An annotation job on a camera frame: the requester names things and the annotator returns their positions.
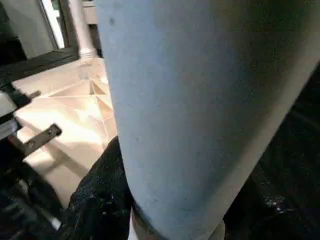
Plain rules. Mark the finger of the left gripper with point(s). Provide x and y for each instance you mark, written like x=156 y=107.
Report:
x=30 y=200
x=42 y=139

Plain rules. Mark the white plastic table leg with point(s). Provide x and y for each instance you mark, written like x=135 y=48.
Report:
x=200 y=100
x=82 y=27

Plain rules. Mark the black work mat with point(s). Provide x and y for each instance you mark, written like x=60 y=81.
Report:
x=295 y=150

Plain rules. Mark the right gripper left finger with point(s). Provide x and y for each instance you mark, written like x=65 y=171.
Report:
x=100 y=200

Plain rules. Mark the white plastic table top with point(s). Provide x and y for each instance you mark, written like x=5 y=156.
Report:
x=75 y=120

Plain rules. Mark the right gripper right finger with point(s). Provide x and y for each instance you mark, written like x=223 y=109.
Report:
x=275 y=215

